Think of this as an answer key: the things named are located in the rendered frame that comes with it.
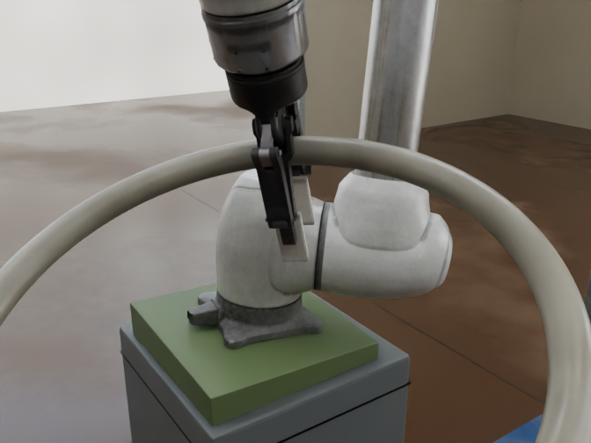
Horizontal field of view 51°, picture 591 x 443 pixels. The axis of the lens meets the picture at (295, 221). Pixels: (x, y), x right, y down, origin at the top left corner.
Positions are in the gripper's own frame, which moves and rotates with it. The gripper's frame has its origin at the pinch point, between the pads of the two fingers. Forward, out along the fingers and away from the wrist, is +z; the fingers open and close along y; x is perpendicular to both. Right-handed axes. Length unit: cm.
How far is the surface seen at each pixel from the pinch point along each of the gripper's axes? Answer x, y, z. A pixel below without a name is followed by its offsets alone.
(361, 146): 8.4, 2.0, -11.1
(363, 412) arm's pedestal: 3, -8, 51
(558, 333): 22.6, 24.7, -10.8
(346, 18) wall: -46, -510, 192
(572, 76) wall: 182, -592, 315
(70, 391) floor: -116, -68, 140
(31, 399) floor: -128, -62, 136
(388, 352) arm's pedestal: 8, -17, 47
